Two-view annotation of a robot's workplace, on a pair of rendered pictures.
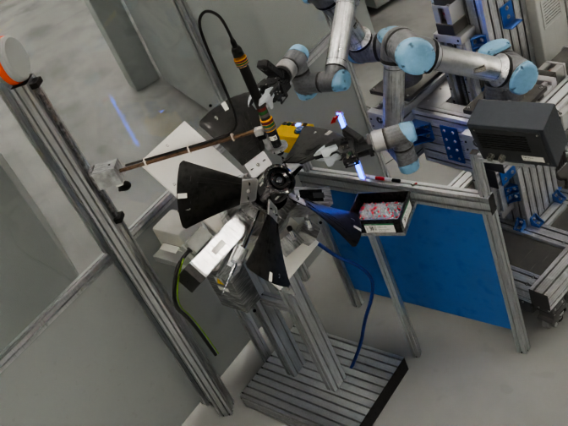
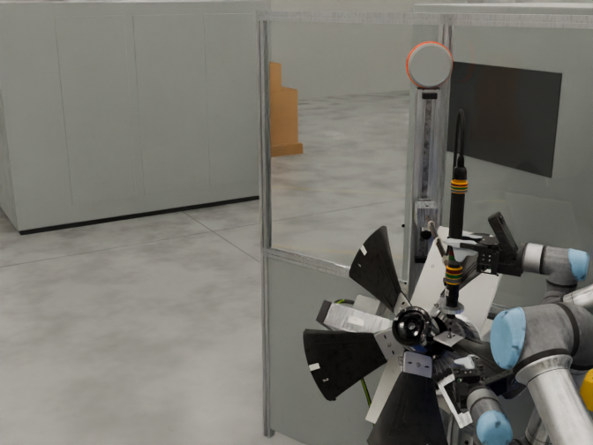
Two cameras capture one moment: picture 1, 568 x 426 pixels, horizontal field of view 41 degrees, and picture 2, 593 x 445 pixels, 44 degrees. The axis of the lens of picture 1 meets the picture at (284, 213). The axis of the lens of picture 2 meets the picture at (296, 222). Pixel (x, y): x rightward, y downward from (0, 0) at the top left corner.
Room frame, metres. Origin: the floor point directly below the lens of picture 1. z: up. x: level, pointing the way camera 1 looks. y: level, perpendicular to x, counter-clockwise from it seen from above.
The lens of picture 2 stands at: (1.46, -1.82, 2.12)
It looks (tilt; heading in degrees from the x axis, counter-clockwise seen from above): 17 degrees down; 76
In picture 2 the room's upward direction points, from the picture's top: straight up
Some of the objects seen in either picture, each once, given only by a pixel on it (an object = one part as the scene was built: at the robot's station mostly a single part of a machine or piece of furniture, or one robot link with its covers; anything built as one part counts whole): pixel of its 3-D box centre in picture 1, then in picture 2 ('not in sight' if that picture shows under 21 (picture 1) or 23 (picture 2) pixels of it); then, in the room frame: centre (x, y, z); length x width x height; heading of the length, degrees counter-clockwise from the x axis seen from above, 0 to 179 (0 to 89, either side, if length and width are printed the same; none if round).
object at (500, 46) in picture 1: (497, 60); not in sight; (2.39, -0.93, 1.20); 0.13 x 0.12 x 0.14; 2
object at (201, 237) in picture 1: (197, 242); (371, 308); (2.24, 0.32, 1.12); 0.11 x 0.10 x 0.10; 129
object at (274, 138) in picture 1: (257, 99); (455, 239); (2.33, -0.08, 1.48); 0.04 x 0.04 x 0.46
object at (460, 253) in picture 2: (268, 101); (459, 251); (2.32, -0.11, 1.46); 0.09 x 0.03 x 0.06; 147
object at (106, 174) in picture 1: (106, 174); (425, 214); (2.50, 0.53, 1.37); 0.10 x 0.07 x 0.08; 74
